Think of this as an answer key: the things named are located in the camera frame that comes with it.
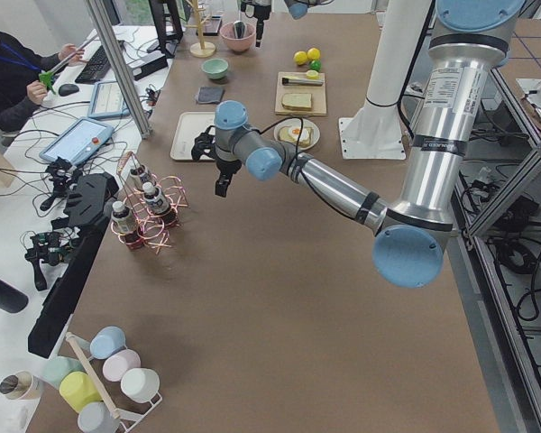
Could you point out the green lime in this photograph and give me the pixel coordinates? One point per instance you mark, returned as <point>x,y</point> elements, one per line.
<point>315,65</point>

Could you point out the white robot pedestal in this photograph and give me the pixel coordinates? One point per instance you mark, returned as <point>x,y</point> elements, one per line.
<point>375,130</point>

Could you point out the aluminium frame post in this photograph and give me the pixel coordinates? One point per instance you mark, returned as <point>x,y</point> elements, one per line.
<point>123,74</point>

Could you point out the cream serving tray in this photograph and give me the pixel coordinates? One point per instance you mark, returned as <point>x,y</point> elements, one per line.
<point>189,127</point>

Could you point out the wooden mug tree stand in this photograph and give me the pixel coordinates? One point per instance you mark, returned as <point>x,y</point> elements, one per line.
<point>198,16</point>

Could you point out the half lemon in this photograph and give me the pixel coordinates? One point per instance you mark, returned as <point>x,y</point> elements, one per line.
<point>312,74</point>

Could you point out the pink bowl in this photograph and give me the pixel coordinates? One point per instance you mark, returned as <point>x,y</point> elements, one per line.
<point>238,44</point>

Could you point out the wooden cutting board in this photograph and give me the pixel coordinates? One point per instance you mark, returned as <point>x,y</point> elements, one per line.
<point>318,95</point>

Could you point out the plain bread slice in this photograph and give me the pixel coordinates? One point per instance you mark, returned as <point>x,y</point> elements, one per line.
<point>297,101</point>

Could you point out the black keyboard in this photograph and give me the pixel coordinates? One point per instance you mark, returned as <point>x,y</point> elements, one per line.
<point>96,68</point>

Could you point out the pastel cup rack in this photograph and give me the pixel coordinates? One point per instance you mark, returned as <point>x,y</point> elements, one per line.
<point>104,382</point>

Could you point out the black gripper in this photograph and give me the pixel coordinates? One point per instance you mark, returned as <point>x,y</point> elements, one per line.
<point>258,14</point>
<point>226,168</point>

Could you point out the mint green bowl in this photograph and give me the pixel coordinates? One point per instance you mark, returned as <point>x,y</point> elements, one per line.
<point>215,69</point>

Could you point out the yellow lemon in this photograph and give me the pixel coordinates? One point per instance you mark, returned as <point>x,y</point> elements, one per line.
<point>300,58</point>
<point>313,54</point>

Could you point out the metal ice scoop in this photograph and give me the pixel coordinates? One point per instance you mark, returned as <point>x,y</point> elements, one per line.
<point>239,29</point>

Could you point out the grey folded cloth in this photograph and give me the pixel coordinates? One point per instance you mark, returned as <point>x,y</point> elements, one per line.
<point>209,95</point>

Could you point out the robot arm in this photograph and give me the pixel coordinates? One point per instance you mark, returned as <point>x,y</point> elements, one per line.
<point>297,8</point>
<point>404,147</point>

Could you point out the blue teach pendant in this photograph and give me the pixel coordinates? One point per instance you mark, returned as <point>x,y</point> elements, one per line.
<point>107,101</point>
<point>79,142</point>

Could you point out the black water bottle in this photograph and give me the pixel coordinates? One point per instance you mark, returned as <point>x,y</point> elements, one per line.
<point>11,299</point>

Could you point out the fried egg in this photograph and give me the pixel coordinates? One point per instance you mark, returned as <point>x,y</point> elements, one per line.
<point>296,133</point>

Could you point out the steel muddler black tip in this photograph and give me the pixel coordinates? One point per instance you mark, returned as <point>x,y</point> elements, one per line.
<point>291,81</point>

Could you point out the white plate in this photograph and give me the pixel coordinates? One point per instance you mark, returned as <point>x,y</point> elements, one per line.
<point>301,123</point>

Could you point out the bread slice with egg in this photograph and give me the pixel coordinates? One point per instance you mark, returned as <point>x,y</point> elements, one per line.
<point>305,143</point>

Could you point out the seated person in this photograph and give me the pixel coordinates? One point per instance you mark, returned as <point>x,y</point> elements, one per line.
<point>21,92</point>

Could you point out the copper wire bottle rack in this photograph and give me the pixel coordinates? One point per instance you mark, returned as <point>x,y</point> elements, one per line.
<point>154,234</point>

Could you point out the dark drink bottle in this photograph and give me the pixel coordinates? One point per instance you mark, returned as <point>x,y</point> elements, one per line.
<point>126,225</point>
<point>139,176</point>
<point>159,205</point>

